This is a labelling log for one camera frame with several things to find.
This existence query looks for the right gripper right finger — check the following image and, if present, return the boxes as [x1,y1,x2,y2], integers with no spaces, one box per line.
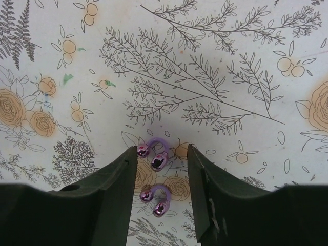
[187,145,327,245]

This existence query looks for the purple earbud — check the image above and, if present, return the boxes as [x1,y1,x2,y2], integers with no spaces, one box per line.
[137,137,169,172]
[139,184,171,218]

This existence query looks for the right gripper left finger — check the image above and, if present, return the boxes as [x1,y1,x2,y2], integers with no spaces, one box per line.
[1,147,137,245]

